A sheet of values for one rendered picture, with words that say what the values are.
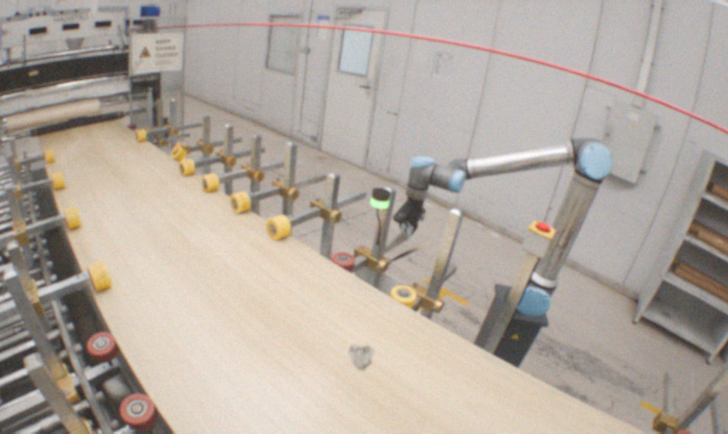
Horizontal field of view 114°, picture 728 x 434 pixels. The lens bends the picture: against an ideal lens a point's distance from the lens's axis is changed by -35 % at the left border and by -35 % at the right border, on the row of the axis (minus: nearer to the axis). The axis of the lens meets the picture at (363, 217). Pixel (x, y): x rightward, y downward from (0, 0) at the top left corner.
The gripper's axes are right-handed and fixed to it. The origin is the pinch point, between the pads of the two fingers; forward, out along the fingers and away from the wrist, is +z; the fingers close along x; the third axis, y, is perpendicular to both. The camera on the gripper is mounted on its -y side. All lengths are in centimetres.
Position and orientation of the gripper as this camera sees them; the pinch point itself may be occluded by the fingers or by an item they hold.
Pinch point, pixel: (404, 238)
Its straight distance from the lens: 158.4
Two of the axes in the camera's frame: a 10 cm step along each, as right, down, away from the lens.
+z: -1.2, 8.8, 4.7
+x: -7.7, -3.8, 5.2
